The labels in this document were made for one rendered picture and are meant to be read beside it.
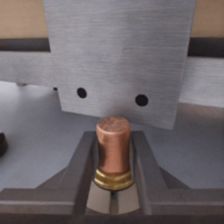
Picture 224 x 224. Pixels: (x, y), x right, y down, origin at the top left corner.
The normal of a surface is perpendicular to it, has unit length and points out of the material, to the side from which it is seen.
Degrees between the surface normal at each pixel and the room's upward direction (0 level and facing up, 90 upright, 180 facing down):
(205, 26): 90
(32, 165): 180
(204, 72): 90
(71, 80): 90
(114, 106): 90
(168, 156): 180
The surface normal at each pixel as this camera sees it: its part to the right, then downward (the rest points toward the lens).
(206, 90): -0.36, 0.43
